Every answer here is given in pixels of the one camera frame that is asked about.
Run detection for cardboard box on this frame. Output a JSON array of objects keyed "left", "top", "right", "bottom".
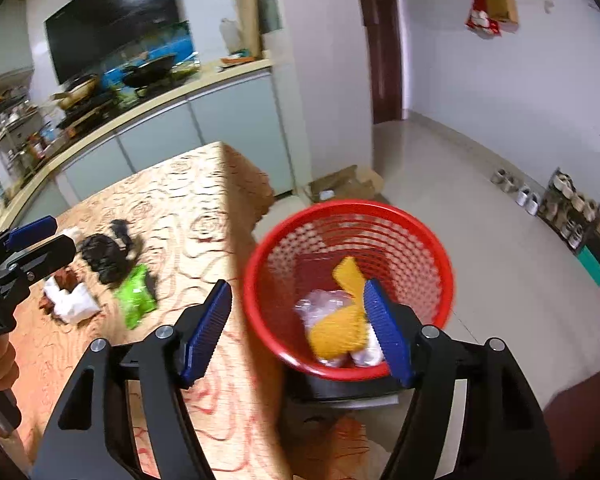
[{"left": 302, "top": 165, "right": 386, "bottom": 206}]

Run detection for green snack packet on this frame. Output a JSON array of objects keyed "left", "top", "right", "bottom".
[{"left": 114, "top": 264, "right": 160, "bottom": 331}]

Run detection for person's left hand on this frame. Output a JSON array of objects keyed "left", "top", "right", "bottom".
[{"left": 0, "top": 332, "right": 21, "bottom": 392}]

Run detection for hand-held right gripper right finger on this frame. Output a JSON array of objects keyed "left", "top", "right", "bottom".
[{"left": 362, "top": 279, "right": 561, "bottom": 480}]

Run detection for yellow foam net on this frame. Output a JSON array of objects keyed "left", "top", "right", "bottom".
[
  {"left": 331, "top": 256, "right": 367, "bottom": 307},
  {"left": 306, "top": 304, "right": 372, "bottom": 361}
]

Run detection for red plastic basket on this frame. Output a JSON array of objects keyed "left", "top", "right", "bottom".
[{"left": 242, "top": 200, "right": 455, "bottom": 381}]

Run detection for pair of grey shoes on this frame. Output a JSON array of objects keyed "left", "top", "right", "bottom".
[{"left": 490, "top": 167, "right": 516, "bottom": 192}]

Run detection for black gas stove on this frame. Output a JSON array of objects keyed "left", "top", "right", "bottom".
[{"left": 55, "top": 80, "right": 201, "bottom": 128}]

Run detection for pair of white shoes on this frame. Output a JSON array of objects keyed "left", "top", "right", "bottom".
[{"left": 515, "top": 186, "right": 541, "bottom": 213}]

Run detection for black range hood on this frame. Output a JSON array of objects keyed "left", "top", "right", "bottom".
[{"left": 44, "top": 0, "right": 181, "bottom": 86}]

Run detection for red-brown scrap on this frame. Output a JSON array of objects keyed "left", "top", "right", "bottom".
[{"left": 40, "top": 267, "right": 78, "bottom": 311}]

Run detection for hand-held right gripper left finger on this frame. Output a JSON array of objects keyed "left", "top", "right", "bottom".
[{"left": 30, "top": 280, "right": 233, "bottom": 480}]

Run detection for shoe rack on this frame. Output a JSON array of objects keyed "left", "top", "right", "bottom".
[{"left": 537, "top": 169, "right": 600, "bottom": 251}]

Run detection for black wok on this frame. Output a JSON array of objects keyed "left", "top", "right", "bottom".
[{"left": 122, "top": 52, "right": 178, "bottom": 88}]

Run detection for wooden cutting board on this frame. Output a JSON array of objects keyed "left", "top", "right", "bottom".
[{"left": 236, "top": 0, "right": 263, "bottom": 58}]

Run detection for green shoe box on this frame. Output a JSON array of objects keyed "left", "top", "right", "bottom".
[{"left": 575, "top": 247, "right": 600, "bottom": 286}]

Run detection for white plastic bag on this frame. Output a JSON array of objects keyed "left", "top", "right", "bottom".
[
  {"left": 350, "top": 335, "right": 386, "bottom": 367},
  {"left": 42, "top": 275, "right": 101, "bottom": 325}
]

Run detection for grey kitchen counter cabinets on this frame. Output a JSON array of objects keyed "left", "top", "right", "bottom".
[{"left": 0, "top": 57, "right": 298, "bottom": 241}]

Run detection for metal spice rack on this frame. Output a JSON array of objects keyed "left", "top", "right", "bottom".
[{"left": 0, "top": 87, "right": 46, "bottom": 171}]

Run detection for black plastic bag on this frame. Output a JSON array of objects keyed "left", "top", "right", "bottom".
[{"left": 76, "top": 219, "right": 146, "bottom": 286}]

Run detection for clear plastic bag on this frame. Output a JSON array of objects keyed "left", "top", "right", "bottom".
[{"left": 295, "top": 290, "right": 353, "bottom": 331}]

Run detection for dark brown door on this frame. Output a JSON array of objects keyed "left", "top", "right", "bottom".
[{"left": 354, "top": 0, "right": 406, "bottom": 125}]

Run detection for golden frying pan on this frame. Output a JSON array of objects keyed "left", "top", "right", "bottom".
[{"left": 50, "top": 74, "right": 101, "bottom": 110}]

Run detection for grey upper cabinets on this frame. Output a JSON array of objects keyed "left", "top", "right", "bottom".
[{"left": 0, "top": 0, "right": 36, "bottom": 83}]

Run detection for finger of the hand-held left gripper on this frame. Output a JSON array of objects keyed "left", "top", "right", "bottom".
[
  {"left": 0, "top": 234, "right": 77, "bottom": 287},
  {"left": 0, "top": 215, "right": 58, "bottom": 268}
]

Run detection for translucent plastic bottle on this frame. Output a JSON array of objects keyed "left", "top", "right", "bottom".
[{"left": 219, "top": 17, "right": 243, "bottom": 56}]

